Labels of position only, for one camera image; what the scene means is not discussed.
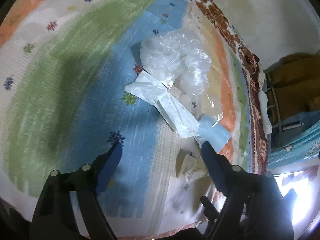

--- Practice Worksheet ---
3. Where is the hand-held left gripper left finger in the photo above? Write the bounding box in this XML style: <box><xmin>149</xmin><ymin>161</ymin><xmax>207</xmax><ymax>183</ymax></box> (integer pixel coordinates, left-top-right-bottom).
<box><xmin>29</xmin><ymin>143</ymin><xmax>123</xmax><ymax>240</ymax></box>

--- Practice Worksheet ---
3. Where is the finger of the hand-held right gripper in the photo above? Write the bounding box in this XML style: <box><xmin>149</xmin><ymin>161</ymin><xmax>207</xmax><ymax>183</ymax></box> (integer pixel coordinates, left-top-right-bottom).
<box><xmin>200</xmin><ymin>196</ymin><xmax>219</xmax><ymax>230</ymax></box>

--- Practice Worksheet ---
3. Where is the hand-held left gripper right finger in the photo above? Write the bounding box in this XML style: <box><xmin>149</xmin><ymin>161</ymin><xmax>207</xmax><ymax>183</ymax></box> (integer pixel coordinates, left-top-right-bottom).
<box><xmin>201</xmin><ymin>141</ymin><xmax>295</xmax><ymax>240</ymax></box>

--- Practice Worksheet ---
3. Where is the beige wrapper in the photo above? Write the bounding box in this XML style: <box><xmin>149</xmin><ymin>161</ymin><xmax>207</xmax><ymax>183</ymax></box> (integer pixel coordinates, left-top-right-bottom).
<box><xmin>175</xmin><ymin>149</ymin><xmax>209</xmax><ymax>183</ymax></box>

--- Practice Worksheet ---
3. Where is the blue face mask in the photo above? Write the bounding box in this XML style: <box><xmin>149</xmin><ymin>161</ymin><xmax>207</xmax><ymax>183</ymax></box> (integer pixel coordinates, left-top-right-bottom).
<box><xmin>196</xmin><ymin>114</ymin><xmax>231</xmax><ymax>153</ymax></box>

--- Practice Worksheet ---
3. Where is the long white packet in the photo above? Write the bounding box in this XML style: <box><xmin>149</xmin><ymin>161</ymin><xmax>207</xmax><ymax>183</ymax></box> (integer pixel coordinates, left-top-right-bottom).
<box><xmin>124</xmin><ymin>72</ymin><xmax>200</xmax><ymax>138</ymax></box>

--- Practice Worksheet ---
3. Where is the clear plastic bag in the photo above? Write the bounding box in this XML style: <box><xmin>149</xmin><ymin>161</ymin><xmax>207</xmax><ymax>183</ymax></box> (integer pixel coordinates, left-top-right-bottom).
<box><xmin>139</xmin><ymin>29</ymin><xmax>213</xmax><ymax>95</ymax></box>

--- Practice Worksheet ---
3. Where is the clear plastic film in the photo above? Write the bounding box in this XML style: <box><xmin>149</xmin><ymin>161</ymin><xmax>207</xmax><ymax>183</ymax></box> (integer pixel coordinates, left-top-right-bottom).
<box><xmin>200</xmin><ymin>90</ymin><xmax>224</xmax><ymax>128</ymax></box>

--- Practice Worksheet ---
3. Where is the white cloth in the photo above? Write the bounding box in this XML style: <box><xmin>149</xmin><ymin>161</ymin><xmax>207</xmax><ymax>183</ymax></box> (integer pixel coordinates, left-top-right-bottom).
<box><xmin>257</xmin><ymin>71</ymin><xmax>273</xmax><ymax>134</ymax></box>

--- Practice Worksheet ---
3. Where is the blue printed cloth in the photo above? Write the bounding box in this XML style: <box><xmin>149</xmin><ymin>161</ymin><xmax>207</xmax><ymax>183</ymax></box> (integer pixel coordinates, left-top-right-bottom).
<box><xmin>269</xmin><ymin>114</ymin><xmax>320</xmax><ymax>168</ymax></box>

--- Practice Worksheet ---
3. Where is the metal rack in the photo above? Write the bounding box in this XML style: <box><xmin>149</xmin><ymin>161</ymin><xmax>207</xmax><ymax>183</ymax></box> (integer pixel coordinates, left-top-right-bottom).
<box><xmin>265</xmin><ymin>72</ymin><xmax>304</xmax><ymax>133</ymax></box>

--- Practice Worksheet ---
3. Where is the striped colourful mat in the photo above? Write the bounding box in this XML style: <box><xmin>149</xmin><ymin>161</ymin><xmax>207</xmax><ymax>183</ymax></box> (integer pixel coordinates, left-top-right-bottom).
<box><xmin>0</xmin><ymin>0</ymin><xmax>253</xmax><ymax>238</ymax></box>

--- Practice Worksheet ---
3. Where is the yellow-brown cloth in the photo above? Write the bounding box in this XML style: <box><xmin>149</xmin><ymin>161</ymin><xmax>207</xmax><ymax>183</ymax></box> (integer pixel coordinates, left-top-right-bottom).
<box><xmin>265</xmin><ymin>52</ymin><xmax>320</xmax><ymax>128</ymax></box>

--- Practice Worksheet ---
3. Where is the red floral blanket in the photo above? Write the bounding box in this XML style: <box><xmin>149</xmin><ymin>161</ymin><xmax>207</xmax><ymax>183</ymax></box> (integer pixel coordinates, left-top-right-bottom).
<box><xmin>164</xmin><ymin>0</ymin><xmax>272</xmax><ymax>174</ymax></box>

